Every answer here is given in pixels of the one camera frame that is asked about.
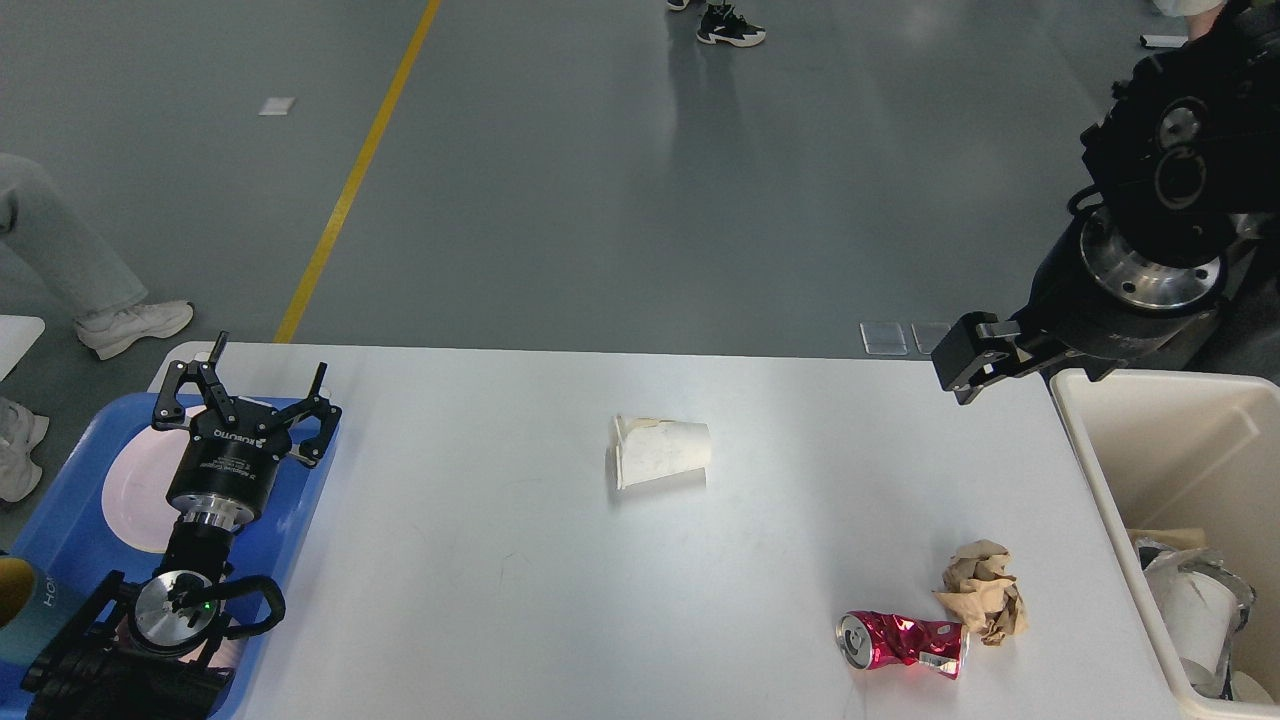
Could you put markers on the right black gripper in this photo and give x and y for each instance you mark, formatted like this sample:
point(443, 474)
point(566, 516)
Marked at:
point(1096, 304)

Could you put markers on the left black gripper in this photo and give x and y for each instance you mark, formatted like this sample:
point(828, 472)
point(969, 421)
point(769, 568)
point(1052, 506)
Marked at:
point(230, 470)

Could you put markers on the pink plate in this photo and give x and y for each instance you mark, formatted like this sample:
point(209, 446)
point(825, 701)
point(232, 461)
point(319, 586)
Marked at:
point(133, 498)

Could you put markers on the brown paper bag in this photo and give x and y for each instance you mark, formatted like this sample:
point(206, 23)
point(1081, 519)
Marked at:
point(1179, 538)

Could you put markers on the foil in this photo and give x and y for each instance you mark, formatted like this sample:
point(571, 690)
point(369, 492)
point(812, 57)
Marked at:
point(1149, 551)

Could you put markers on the teal mug yellow inside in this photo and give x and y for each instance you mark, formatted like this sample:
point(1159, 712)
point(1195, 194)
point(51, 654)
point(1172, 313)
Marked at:
point(34, 608)

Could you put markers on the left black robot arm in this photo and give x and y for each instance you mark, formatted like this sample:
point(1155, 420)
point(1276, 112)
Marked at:
point(80, 674)

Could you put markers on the metal floor plate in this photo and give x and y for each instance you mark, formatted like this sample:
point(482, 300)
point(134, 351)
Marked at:
point(892, 339)

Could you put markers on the person in light jeans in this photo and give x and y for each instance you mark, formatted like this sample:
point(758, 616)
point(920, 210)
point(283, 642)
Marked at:
point(105, 298)

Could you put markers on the beige plastic bin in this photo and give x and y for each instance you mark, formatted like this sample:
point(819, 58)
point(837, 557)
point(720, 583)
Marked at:
point(1178, 450)

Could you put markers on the person in grey trousers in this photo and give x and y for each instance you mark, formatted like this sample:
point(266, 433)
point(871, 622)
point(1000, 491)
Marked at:
point(1241, 338)

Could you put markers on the crumpled brown paper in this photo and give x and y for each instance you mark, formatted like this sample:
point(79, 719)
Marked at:
point(978, 591)

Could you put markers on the white table corner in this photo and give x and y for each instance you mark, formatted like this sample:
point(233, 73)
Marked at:
point(18, 334)

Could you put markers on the crushed red soda can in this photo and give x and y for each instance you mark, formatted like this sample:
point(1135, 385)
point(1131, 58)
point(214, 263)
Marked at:
point(870, 640)

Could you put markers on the crushed white paper cup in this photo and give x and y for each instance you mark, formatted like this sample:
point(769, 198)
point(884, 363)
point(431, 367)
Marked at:
point(651, 448)

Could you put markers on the distant person black sneakers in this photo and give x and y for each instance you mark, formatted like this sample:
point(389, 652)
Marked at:
point(721, 24)

